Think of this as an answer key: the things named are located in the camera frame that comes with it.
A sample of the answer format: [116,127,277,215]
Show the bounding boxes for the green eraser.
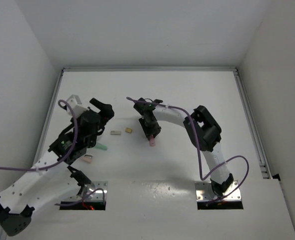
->
[94,142,108,151]

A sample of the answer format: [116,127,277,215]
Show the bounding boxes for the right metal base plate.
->
[194,181,242,203]

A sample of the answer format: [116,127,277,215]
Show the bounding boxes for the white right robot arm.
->
[127,97,234,197]

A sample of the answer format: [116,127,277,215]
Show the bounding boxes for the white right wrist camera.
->
[152,99,163,104]

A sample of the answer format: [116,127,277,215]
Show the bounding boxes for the small yellow eraser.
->
[125,127,133,133]

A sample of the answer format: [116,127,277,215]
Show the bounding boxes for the grey eraser block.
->
[110,130,122,136]

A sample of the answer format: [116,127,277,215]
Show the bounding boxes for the aluminium frame rail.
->
[0,66,273,240]

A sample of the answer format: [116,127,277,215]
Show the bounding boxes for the pink silver usb stick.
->
[81,154,93,163]

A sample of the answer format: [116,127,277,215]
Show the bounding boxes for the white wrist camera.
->
[152,99,163,104]
[66,94,88,118]

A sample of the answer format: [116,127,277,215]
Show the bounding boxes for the metal base plate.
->
[194,181,242,203]
[62,181,108,202]

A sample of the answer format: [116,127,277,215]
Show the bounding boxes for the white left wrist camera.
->
[66,94,88,118]

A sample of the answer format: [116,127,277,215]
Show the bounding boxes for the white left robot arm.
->
[0,98,115,237]

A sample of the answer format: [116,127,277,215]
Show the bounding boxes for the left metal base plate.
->
[62,181,108,202]

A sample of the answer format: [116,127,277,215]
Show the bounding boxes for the pink highlighter pen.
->
[149,135,156,147]

